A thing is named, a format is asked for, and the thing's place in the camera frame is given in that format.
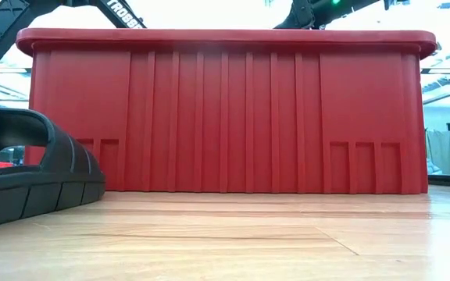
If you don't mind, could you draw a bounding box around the red plastic bin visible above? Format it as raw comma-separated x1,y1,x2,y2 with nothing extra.
16,27,438,195

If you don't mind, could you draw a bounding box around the red cart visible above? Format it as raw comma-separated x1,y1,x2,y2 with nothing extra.
0,146,26,169

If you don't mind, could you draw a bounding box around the black rubber slide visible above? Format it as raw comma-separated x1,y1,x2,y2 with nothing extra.
0,107,106,231

